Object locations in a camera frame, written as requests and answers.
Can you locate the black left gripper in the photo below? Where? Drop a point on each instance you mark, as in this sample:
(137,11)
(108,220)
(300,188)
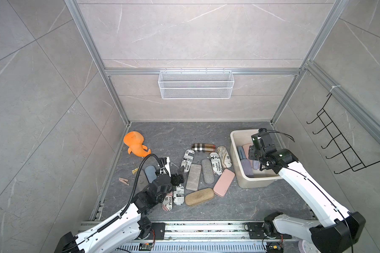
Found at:
(176,182)

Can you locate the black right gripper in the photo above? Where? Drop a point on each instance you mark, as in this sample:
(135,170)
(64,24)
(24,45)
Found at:
(251,153)

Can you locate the pink slim case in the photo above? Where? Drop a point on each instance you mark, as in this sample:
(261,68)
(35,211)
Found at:
(246,148)

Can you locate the light blue fabric case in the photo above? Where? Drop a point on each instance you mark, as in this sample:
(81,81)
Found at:
(241,152)

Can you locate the beige plastic storage bin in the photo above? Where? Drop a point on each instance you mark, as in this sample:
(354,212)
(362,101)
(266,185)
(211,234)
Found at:
(261,178)

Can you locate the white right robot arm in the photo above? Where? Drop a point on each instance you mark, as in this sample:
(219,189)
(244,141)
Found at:
(335,229)

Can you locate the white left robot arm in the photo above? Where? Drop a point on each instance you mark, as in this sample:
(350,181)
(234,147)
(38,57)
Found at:
(129,223)

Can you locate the map print glasses case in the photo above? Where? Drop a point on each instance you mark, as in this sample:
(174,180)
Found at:
(224,157)

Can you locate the plaid glasses case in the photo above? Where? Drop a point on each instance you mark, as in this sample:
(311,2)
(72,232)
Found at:
(203,147)

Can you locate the newspaper flag case right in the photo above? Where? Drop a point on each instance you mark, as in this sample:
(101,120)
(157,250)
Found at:
(179,195)

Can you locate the newspaper flag case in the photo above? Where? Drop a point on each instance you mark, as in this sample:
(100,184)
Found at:
(179,195)
(167,203)

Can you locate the newspaper flag case left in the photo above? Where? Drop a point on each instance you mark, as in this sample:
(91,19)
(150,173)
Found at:
(167,203)

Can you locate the grey case far left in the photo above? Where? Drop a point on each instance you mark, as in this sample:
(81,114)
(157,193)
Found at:
(142,182)

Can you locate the stone grey flat case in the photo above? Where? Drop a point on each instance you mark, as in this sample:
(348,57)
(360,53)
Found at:
(193,177)

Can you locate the tan fabric case front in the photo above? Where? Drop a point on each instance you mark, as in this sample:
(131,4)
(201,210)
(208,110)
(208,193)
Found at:
(199,197)

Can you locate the newspaper case under tan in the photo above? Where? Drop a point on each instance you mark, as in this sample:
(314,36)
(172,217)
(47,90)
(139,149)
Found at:
(187,160)

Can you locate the wooden clothespin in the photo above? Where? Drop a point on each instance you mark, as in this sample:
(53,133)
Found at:
(124,181)

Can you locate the grey fabric case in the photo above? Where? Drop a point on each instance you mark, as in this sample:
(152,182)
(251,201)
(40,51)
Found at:
(207,170)

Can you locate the pink flat case right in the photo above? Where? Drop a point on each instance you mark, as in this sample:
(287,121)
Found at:
(223,183)

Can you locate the newspaper print case centre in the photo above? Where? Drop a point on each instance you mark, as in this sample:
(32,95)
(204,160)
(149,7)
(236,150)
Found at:
(216,163)

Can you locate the orange plush toy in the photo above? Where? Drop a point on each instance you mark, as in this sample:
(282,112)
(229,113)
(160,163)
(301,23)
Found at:
(134,140)

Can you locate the white round clock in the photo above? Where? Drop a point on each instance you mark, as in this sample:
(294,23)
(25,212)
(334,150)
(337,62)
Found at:
(307,247)

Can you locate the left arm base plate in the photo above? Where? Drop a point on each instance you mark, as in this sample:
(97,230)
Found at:
(157,231)

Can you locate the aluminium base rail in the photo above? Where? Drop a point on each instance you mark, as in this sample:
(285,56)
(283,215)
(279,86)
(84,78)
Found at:
(205,237)

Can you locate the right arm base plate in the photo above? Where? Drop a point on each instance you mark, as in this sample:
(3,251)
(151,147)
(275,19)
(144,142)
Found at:
(261,230)

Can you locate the black wire hook rack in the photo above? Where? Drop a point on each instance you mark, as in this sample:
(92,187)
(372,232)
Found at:
(337,139)

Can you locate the white wire mesh basket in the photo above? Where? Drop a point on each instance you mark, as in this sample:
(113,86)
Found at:
(200,84)

